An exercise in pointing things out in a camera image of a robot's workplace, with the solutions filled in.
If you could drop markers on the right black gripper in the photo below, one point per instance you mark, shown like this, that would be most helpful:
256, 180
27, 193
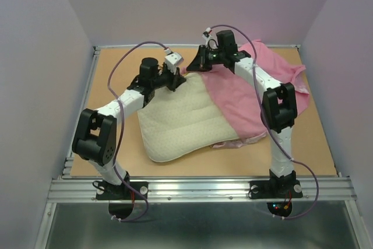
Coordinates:
199, 63

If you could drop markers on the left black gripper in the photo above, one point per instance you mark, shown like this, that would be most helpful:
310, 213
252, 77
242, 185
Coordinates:
175, 79

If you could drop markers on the cream pillow yellow edge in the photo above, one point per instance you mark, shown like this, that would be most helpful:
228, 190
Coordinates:
177, 123

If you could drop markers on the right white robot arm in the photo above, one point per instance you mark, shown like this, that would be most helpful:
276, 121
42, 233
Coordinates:
277, 100

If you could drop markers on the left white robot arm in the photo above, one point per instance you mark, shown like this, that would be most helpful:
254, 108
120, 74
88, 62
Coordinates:
95, 138

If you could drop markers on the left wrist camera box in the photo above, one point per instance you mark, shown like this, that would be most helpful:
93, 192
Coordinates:
173, 60

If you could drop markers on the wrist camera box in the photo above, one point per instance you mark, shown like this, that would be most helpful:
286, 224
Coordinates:
210, 42
173, 60

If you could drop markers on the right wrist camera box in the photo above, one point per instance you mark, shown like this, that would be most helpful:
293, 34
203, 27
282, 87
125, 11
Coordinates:
210, 42

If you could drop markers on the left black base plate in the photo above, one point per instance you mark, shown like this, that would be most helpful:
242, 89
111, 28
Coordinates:
109, 192

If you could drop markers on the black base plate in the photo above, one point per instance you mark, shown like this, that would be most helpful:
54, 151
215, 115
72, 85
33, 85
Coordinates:
109, 192
267, 189

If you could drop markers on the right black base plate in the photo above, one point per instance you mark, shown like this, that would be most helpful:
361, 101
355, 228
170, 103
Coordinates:
267, 189

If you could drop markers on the aluminium front rail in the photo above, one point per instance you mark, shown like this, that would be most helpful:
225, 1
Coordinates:
203, 189

